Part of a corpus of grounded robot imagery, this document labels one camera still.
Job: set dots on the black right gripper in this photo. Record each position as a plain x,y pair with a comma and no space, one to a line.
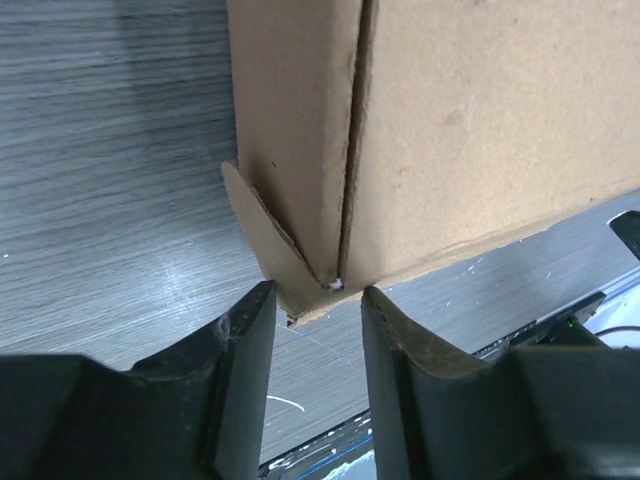
567,326

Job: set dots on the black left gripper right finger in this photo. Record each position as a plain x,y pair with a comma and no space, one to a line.
555,410

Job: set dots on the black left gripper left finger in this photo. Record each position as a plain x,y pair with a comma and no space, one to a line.
194,410

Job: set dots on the brown cardboard box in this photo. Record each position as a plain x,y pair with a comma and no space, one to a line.
381,140

